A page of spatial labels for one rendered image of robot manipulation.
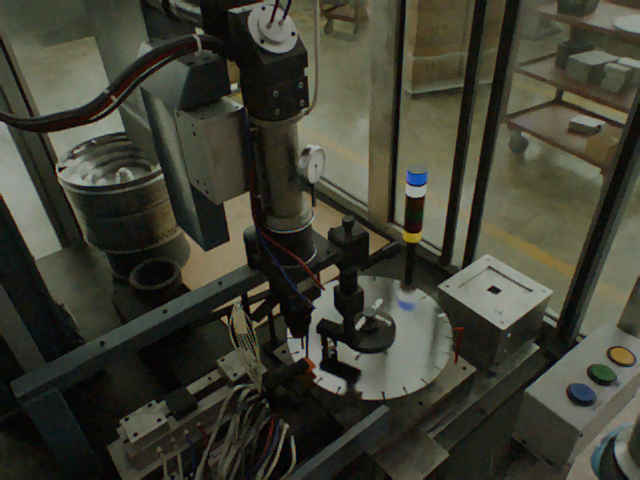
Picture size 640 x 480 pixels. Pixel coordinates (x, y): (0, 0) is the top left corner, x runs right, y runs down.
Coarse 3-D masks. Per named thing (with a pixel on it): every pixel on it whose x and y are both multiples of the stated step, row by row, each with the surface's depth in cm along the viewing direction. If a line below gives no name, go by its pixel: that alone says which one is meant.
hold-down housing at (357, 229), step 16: (352, 224) 81; (336, 240) 81; (352, 240) 81; (368, 240) 83; (352, 256) 83; (368, 256) 85; (352, 272) 87; (336, 288) 90; (352, 288) 88; (336, 304) 92; (352, 304) 90
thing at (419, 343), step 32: (384, 288) 116; (416, 288) 115; (416, 320) 108; (448, 320) 107; (320, 352) 102; (352, 352) 102; (384, 352) 101; (416, 352) 101; (448, 352) 101; (320, 384) 96; (352, 384) 96; (384, 384) 96; (416, 384) 95
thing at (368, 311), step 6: (378, 300) 106; (378, 306) 105; (360, 312) 104; (366, 312) 103; (372, 312) 103; (366, 318) 102; (372, 318) 102; (378, 318) 102; (360, 324) 101; (366, 324) 103; (372, 324) 103; (384, 324) 101
